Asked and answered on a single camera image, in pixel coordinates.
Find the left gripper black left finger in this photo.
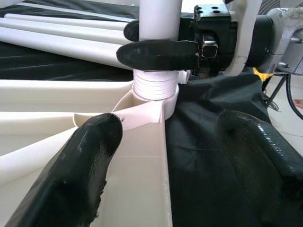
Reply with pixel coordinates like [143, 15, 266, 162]
[4, 113, 123, 227]

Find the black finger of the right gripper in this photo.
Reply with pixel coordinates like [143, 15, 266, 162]
[117, 39, 197, 71]
[124, 20, 141, 43]

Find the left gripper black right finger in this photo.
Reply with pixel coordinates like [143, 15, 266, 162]
[216, 110, 303, 227]

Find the white plastic table top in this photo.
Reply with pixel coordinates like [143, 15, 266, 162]
[0, 79, 180, 227]

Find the yellow object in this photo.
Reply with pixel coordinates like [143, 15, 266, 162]
[252, 68, 274, 82]

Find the black stand bar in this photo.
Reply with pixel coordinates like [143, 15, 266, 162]
[262, 76, 288, 112]

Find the black cloth cover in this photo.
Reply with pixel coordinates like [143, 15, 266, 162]
[0, 0, 303, 227]

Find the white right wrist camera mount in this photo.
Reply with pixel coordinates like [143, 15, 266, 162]
[224, 0, 263, 77]

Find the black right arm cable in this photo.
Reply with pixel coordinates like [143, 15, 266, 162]
[285, 73, 303, 120]

